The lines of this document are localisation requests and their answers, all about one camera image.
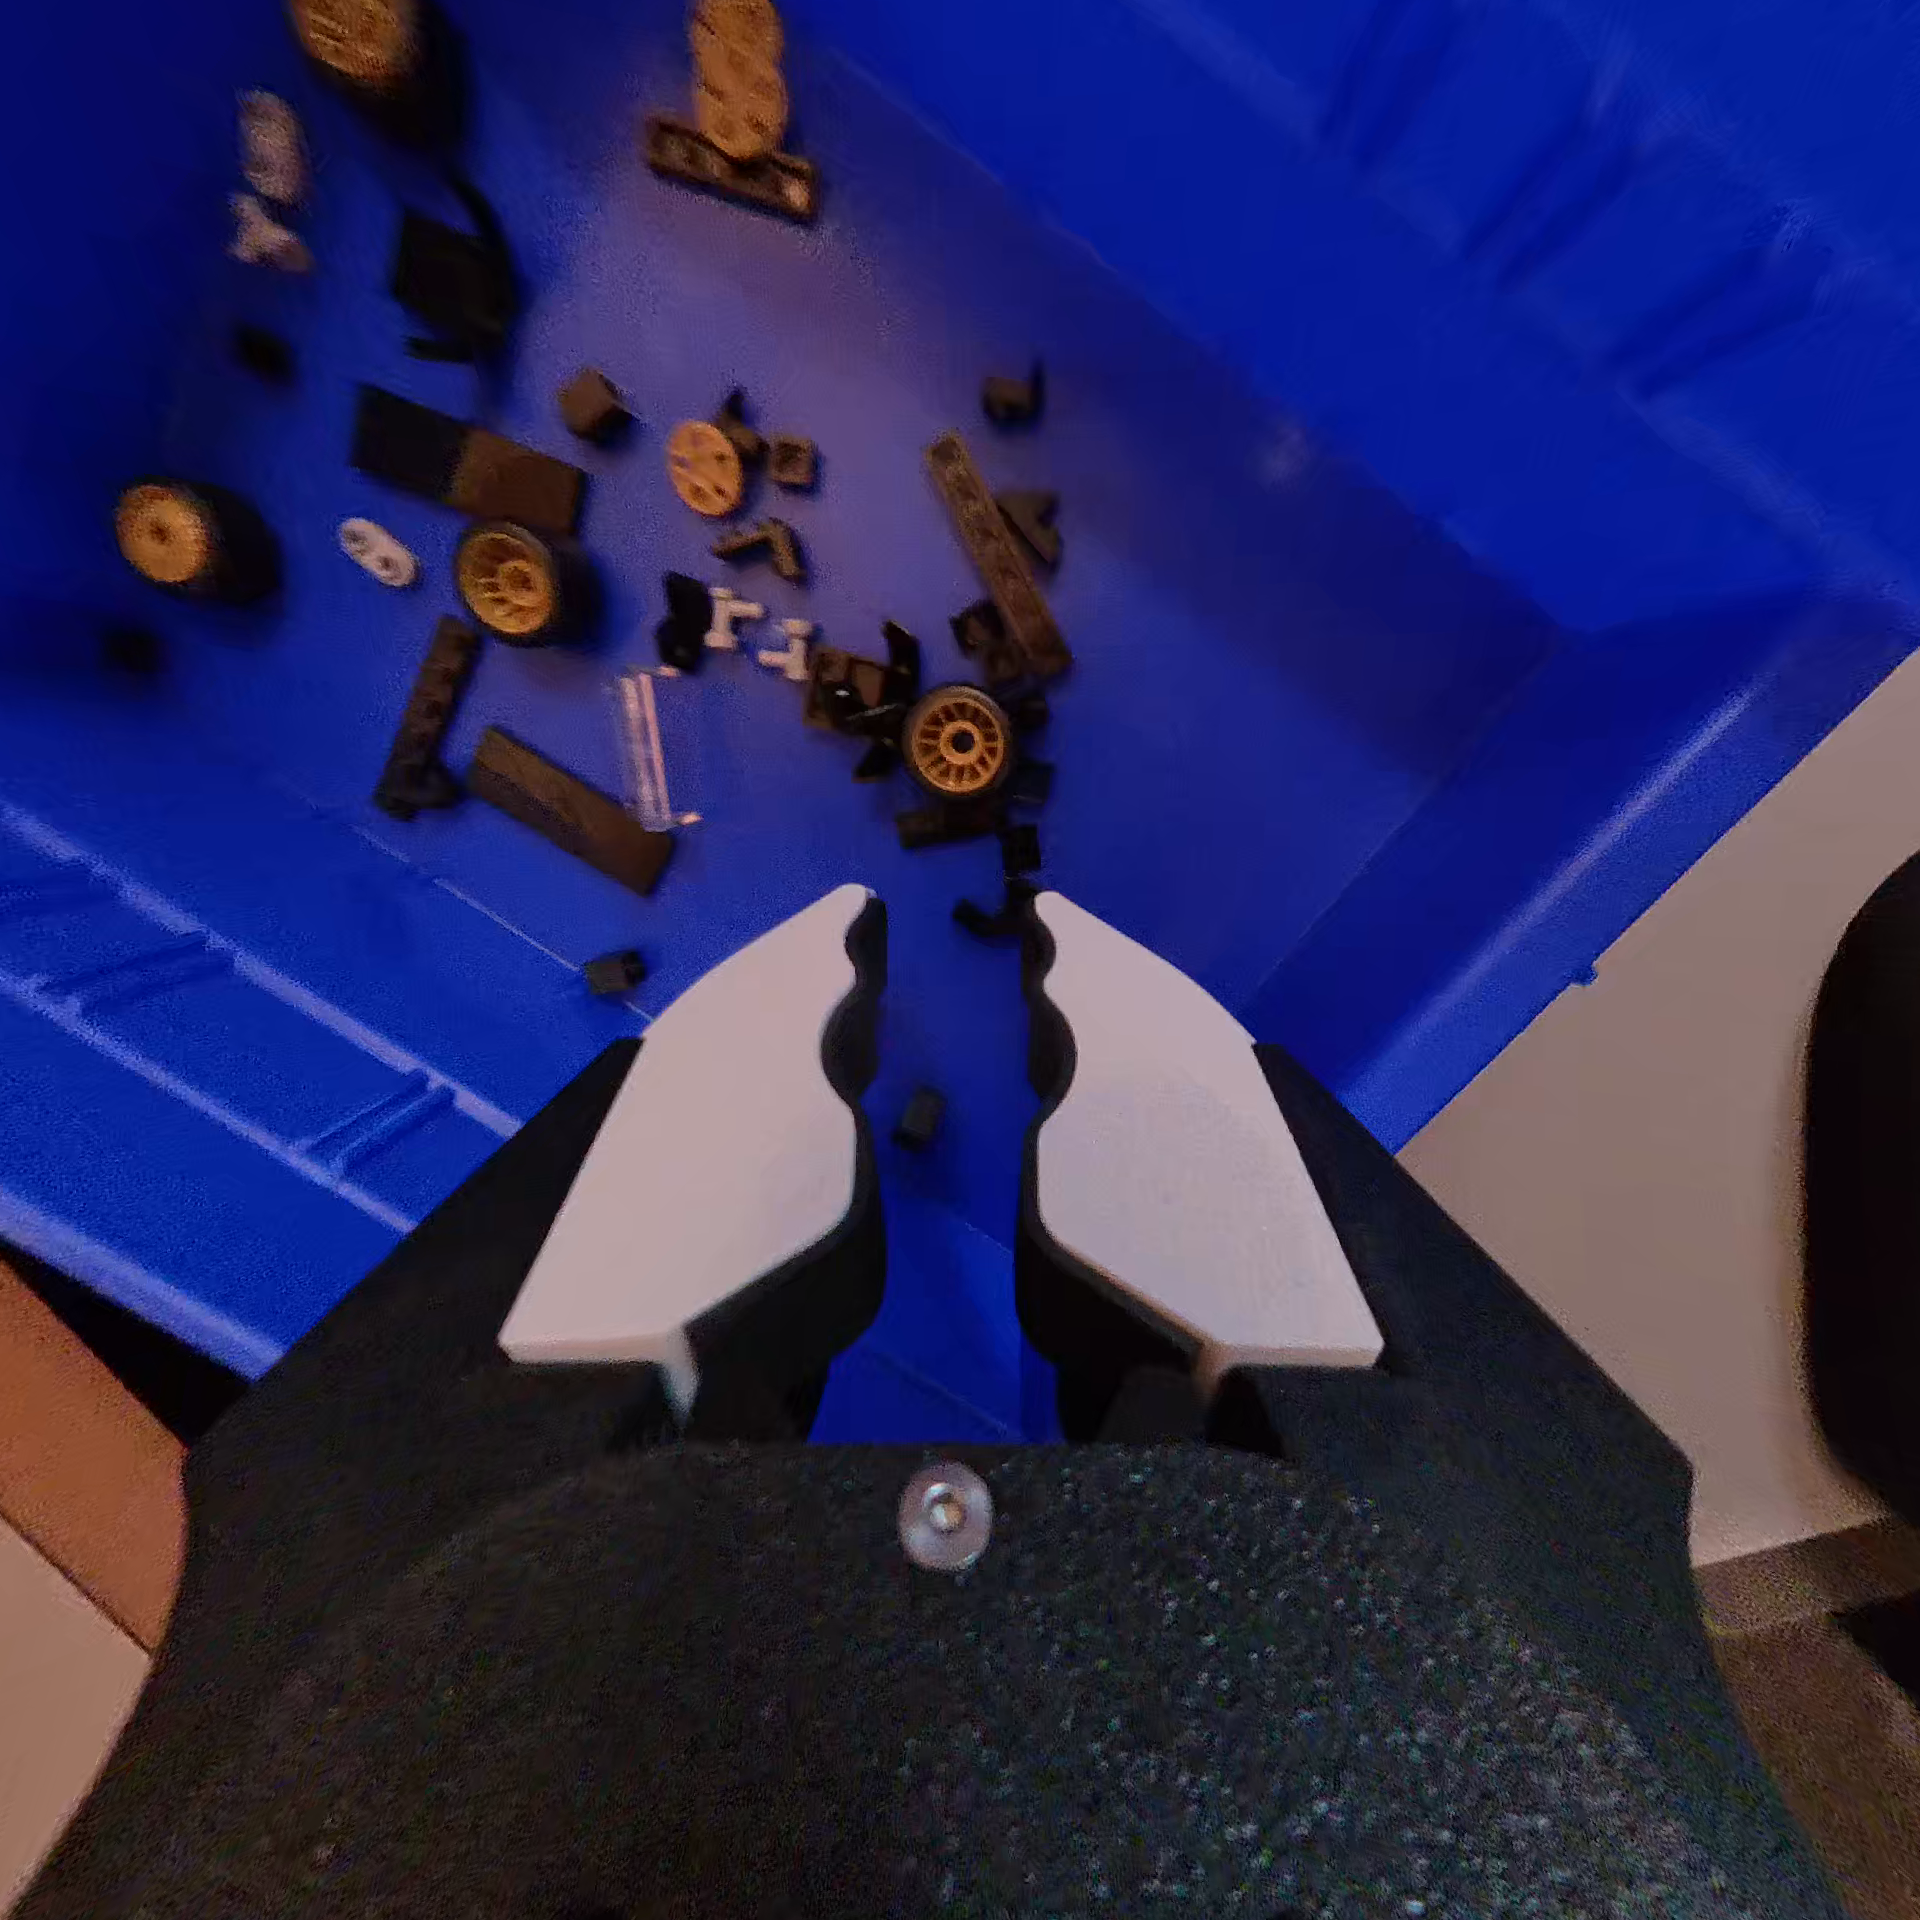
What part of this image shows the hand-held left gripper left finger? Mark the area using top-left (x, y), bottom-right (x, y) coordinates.
top-left (496, 886), bottom-right (893, 1416)

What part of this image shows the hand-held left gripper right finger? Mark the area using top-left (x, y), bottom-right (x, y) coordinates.
top-left (1022, 888), bottom-right (1392, 1449)

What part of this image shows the pile of lego parts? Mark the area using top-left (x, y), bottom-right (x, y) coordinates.
top-left (106, 0), bottom-right (1070, 1157)

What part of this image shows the blue plastic bin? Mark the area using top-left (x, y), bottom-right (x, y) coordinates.
top-left (0, 0), bottom-right (1920, 1449)

